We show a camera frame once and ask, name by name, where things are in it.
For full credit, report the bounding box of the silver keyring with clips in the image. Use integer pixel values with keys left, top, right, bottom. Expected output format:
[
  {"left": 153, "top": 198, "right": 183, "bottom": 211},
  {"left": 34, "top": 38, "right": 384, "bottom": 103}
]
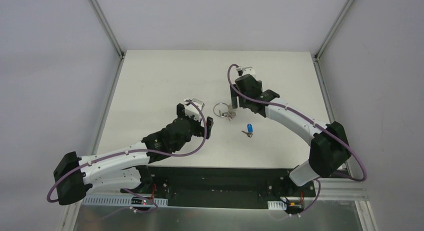
[{"left": 212, "top": 102, "right": 237, "bottom": 121}]

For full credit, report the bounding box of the blue capped key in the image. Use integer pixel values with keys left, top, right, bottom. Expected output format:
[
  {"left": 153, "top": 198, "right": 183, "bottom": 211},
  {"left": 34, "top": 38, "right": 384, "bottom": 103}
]
[{"left": 241, "top": 123, "right": 253, "bottom": 138}]

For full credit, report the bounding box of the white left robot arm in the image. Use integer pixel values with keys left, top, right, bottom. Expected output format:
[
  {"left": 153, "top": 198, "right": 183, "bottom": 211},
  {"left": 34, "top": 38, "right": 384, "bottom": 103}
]
[{"left": 46, "top": 99, "right": 214, "bottom": 206}]

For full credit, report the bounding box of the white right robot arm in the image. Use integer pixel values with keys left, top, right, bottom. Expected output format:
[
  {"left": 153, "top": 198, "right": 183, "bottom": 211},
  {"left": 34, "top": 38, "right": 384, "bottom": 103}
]
[{"left": 230, "top": 74, "right": 351, "bottom": 196}]

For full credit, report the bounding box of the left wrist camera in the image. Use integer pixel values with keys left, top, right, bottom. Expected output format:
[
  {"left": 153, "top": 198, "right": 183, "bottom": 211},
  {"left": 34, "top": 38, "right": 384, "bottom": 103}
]
[{"left": 183, "top": 98, "right": 205, "bottom": 113}]

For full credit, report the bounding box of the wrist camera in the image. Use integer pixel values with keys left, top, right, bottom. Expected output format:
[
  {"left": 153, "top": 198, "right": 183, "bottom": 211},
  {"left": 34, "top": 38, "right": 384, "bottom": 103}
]
[
  {"left": 183, "top": 98, "right": 205, "bottom": 113},
  {"left": 236, "top": 66, "right": 256, "bottom": 78}
]

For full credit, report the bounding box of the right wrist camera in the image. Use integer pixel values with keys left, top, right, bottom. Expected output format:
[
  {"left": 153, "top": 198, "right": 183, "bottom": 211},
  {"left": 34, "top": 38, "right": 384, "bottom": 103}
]
[{"left": 236, "top": 66, "right": 256, "bottom": 78}]

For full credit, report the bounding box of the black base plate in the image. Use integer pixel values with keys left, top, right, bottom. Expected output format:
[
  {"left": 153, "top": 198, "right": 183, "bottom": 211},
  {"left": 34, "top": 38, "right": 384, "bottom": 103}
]
[{"left": 132, "top": 166, "right": 316, "bottom": 209}]

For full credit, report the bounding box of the right white slotted cable duct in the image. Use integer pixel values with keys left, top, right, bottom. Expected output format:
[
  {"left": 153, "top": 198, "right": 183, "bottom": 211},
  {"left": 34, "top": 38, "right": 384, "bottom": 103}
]
[{"left": 267, "top": 200, "right": 287, "bottom": 211}]

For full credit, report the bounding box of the white slotted cable duct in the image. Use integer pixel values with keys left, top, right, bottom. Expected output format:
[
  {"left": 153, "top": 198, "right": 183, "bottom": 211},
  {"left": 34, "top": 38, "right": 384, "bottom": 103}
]
[
  {"left": 267, "top": 200, "right": 287, "bottom": 211},
  {"left": 82, "top": 194, "right": 154, "bottom": 207}
]

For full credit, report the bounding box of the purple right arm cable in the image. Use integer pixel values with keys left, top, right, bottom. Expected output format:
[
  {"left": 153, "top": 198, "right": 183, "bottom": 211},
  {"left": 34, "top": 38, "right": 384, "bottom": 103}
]
[{"left": 227, "top": 63, "right": 368, "bottom": 183}]

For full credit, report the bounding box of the left white slotted cable duct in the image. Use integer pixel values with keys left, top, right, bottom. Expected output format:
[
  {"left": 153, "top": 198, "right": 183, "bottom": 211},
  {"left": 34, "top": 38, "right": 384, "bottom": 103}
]
[{"left": 82, "top": 194, "right": 154, "bottom": 207}]

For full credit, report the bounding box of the aluminium frame rail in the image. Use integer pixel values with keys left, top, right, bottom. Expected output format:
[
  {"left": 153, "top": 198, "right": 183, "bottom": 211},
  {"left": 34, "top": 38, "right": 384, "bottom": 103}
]
[{"left": 319, "top": 178, "right": 369, "bottom": 201}]

